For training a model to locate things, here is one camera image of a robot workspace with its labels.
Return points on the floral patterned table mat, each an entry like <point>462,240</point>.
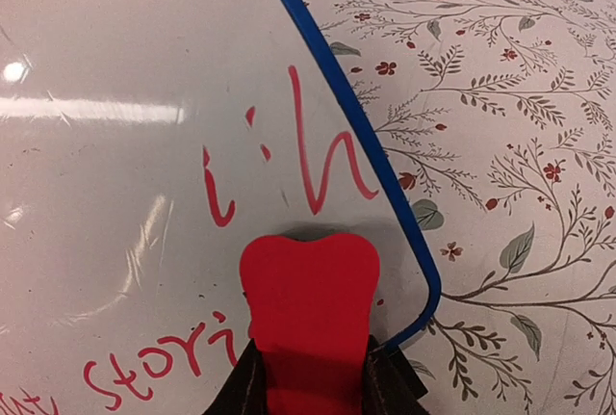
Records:
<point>498,117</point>

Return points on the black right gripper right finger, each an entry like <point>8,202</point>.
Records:
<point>390,386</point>

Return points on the blue framed whiteboard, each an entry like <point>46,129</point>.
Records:
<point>144,145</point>

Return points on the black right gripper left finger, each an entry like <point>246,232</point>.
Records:
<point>244,392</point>

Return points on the red whiteboard eraser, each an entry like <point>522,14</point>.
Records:
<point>310,306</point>

